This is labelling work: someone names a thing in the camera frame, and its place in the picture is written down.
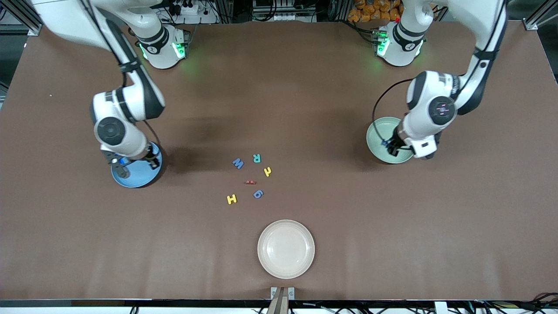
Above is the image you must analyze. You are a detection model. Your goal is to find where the green plate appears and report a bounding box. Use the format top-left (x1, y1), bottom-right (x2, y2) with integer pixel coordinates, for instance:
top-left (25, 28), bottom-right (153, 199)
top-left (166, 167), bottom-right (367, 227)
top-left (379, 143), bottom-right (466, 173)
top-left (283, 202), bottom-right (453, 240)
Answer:
top-left (366, 116), bottom-right (418, 164)

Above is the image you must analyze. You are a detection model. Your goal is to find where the blue plate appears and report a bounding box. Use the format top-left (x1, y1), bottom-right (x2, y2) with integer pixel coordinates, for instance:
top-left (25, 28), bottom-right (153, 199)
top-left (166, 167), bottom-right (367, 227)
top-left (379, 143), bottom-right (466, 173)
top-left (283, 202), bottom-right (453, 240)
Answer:
top-left (111, 142), bottom-right (163, 188)

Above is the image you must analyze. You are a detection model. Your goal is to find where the cream plate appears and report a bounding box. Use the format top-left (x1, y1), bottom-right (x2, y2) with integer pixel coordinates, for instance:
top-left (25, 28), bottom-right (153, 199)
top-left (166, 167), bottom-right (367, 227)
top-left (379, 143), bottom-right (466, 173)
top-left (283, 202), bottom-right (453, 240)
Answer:
top-left (257, 219), bottom-right (315, 280)

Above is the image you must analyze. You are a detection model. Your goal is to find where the orange packets pile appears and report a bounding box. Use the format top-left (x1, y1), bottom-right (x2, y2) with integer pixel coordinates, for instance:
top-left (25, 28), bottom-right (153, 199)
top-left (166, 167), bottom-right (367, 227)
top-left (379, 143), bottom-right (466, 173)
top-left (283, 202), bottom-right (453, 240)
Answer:
top-left (347, 0), bottom-right (404, 23)

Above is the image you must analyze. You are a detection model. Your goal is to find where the white power strip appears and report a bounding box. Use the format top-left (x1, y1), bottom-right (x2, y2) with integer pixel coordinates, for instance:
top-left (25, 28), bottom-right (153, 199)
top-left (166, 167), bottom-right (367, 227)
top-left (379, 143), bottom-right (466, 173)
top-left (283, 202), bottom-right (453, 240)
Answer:
top-left (172, 0), bottom-right (218, 24)

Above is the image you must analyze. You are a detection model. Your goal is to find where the black and white equipment rack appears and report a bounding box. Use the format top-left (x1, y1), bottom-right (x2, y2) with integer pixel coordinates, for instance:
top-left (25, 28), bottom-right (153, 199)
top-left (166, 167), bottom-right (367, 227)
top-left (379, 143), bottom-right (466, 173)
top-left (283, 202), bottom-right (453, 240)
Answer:
top-left (252, 0), bottom-right (316, 22)

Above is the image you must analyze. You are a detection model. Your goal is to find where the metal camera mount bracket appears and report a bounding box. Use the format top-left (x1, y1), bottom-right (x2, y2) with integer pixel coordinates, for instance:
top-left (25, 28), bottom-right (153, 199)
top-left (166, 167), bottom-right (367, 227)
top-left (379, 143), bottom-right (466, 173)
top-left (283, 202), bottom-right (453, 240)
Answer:
top-left (270, 287), bottom-right (295, 314)

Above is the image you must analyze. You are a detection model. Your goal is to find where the black cable bundle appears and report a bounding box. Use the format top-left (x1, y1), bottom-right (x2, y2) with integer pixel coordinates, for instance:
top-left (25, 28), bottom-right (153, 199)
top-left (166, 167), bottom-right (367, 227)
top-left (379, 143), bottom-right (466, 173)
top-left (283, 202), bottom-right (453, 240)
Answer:
top-left (473, 293), bottom-right (558, 314)

